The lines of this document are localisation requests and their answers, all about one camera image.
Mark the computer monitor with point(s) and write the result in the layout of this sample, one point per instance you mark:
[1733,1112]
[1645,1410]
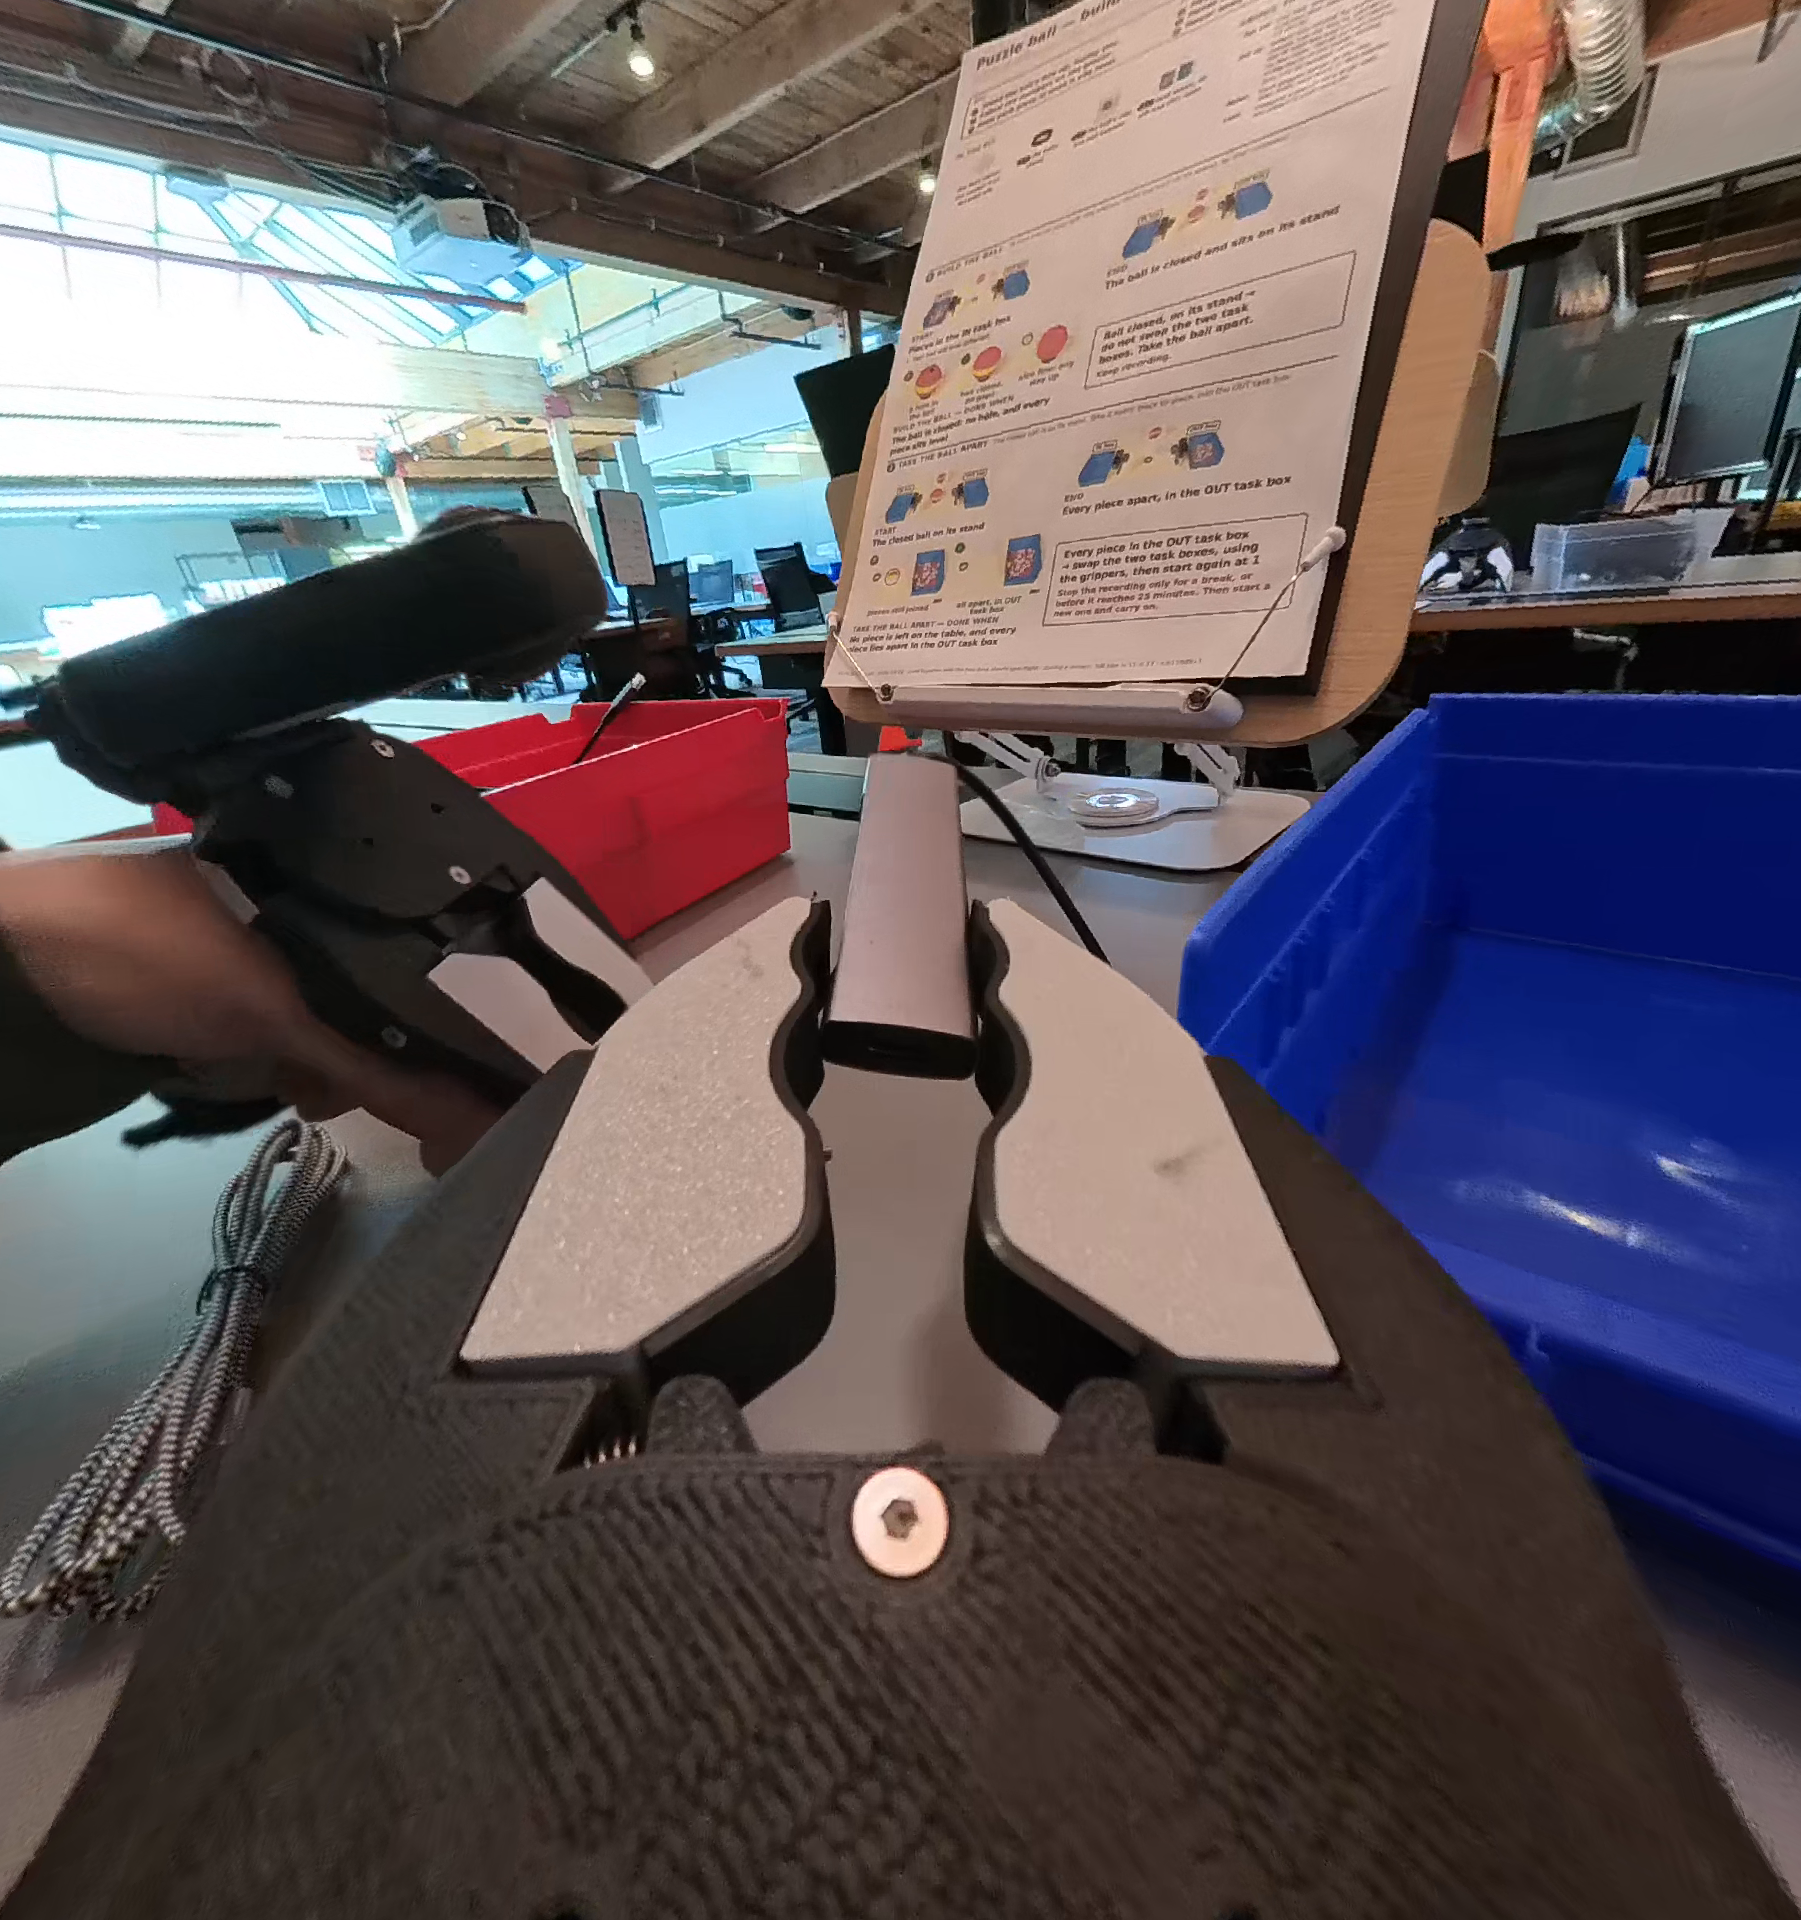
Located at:
[1733,383]

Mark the printed instruction sheet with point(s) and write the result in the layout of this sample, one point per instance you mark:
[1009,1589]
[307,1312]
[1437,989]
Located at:
[1140,375]

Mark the ceiling projector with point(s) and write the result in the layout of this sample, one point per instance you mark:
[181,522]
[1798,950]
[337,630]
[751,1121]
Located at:
[458,239]

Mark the clear plastic container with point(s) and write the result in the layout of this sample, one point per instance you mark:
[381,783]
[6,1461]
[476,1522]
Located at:
[1612,551]

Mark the small document stand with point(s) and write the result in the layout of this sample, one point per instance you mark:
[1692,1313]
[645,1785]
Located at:
[627,536]

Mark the person's left forearm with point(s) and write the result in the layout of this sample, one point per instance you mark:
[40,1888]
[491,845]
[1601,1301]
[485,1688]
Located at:
[15,1096]

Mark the black screen panel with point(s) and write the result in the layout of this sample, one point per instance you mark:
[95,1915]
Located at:
[847,405]

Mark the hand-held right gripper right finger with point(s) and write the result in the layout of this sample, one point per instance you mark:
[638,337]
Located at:
[1140,1185]

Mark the grey usb hub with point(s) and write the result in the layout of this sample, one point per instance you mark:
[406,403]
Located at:
[899,900]

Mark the person's left hand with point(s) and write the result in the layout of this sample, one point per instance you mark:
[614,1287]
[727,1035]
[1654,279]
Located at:
[120,960]

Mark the wooden document stand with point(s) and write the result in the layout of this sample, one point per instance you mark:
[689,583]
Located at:
[1403,570]

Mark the blue plastic bin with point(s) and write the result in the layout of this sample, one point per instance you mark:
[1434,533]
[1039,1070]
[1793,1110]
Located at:
[1589,1081]

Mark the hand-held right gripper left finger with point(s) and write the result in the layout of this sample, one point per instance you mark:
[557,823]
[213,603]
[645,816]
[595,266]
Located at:
[661,1170]

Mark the red plastic bin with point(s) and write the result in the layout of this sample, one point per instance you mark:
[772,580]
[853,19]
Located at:
[645,816]

